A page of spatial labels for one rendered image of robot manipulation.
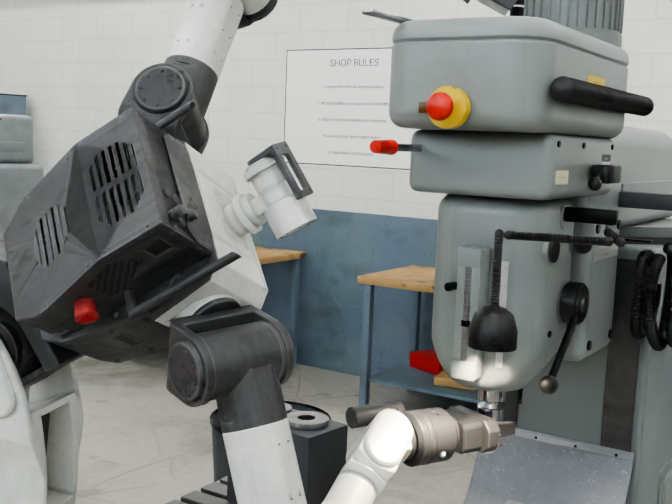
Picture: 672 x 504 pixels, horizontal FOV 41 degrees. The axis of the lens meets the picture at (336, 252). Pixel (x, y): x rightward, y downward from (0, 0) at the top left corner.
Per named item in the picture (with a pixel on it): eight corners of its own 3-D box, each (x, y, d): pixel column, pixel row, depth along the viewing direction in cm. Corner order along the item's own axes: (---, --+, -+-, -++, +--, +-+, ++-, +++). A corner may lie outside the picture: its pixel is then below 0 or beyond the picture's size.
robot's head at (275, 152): (259, 222, 132) (295, 199, 128) (231, 170, 132) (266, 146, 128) (283, 213, 137) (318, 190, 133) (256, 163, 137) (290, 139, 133)
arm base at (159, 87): (111, 135, 134) (187, 133, 133) (119, 61, 139) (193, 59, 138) (137, 181, 148) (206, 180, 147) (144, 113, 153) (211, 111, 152)
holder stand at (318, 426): (305, 532, 174) (308, 431, 172) (225, 499, 188) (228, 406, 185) (344, 513, 183) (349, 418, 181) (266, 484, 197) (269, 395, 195)
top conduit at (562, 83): (572, 101, 124) (574, 75, 124) (543, 101, 126) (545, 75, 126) (653, 116, 162) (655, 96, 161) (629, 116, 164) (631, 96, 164)
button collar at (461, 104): (463, 129, 128) (466, 85, 127) (425, 127, 131) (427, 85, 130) (469, 129, 129) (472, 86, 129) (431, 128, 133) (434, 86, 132)
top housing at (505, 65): (537, 131, 124) (545, 11, 122) (372, 126, 138) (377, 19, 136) (629, 139, 163) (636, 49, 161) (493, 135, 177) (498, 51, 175)
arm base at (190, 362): (188, 433, 118) (210, 370, 112) (143, 366, 125) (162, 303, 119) (280, 407, 128) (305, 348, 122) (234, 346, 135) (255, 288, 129)
